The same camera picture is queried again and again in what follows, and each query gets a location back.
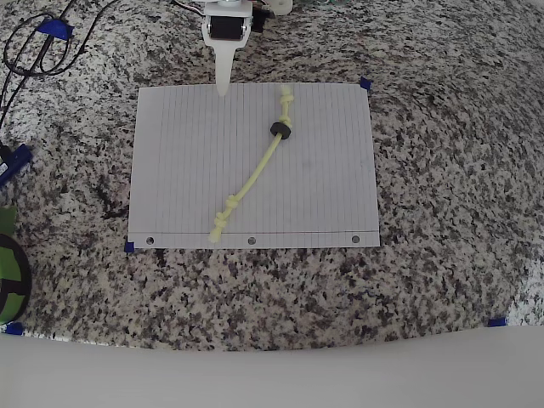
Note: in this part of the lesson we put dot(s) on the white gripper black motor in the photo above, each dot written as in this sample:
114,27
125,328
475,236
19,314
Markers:
223,30

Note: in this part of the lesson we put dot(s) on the green black filament spool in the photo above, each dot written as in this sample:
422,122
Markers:
13,263

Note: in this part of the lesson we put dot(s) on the white backdrop board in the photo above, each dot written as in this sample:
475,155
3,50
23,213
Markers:
272,378

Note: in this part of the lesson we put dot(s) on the green tape piece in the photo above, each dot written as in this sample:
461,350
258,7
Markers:
7,219

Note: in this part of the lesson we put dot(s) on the blue tape piece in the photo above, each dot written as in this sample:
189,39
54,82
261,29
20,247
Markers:
129,247
365,83
55,29
497,322
14,329

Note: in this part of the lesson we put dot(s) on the lined paper sheet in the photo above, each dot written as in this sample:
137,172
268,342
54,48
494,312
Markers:
297,191

